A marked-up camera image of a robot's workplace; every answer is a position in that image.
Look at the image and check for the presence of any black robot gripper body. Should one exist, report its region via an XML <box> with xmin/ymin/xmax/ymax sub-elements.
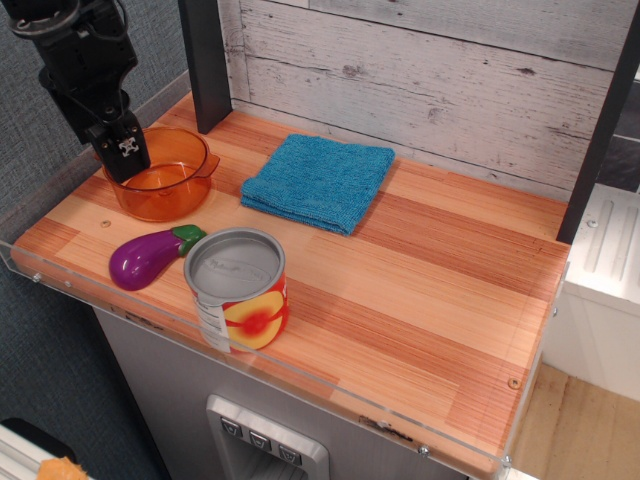
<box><xmin>8</xmin><ymin>1</ymin><xmax>137</xmax><ymax>145</ymax></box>

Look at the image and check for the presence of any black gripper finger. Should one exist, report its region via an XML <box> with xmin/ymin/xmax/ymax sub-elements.
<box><xmin>86</xmin><ymin>110</ymin><xmax>151</xmax><ymax>183</ymax></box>

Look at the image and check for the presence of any orange transparent measuring cup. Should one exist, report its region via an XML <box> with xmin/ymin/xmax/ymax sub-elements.
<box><xmin>104</xmin><ymin>127</ymin><xmax>220</xmax><ymax>222</ymax></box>

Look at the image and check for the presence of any blue folded cloth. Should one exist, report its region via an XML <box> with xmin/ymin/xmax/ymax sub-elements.
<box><xmin>241</xmin><ymin>134</ymin><xmax>395</xmax><ymax>236</ymax></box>

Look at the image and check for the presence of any purple toy eggplant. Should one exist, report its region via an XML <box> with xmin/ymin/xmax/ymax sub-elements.
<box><xmin>109</xmin><ymin>224</ymin><xmax>206</xmax><ymax>291</ymax></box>

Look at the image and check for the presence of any clear acrylic edge guard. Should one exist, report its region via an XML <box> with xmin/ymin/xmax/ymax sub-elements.
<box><xmin>0</xmin><ymin>238</ymin><xmax>571</xmax><ymax>480</ymax></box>

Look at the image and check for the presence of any red peach can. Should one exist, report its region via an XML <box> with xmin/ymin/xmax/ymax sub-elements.
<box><xmin>184</xmin><ymin>228</ymin><xmax>289</xmax><ymax>353</ymax></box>

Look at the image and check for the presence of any grey cabinet front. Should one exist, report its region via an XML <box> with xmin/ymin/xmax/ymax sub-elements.
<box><xmin>96</xmin><ymin>310</ymin><xmax>462</xmax><ymax>479</ymax></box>

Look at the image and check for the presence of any silver dispenser panel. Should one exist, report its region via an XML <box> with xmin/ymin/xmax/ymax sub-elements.
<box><xmin>206</xmin><ymin>394</ymin><xmax>330</xmax><ymax>479</ymax></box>

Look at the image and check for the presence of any white ridged appliance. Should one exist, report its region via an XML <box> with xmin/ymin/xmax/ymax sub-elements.
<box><xmin>542</xmin><ymin>185</ymin><xmax>639</xmax><ymax>400</ymax></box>

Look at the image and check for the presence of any dark vertical post left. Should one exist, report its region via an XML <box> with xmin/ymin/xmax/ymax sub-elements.
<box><xmin>178</xmin><ymin>0</ymin><xmax>233</xmax><ymax>134</ymax></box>

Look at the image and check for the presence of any dark vertical post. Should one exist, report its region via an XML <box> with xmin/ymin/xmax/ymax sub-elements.
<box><xmin>178</xmin><ymin>0</ymin><xmax>233</xmax><ymax>134</ymax></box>
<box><xmin>556</xmin><ymin>2</ymin><xmax>639</xmax><ymax>245</ymax></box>

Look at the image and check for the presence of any dark vertical post right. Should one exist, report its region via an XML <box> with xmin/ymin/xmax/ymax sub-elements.
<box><xmin>556</xmin><ymin>2</ymin><xmax>639</xmax><ymax>245</ymax></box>

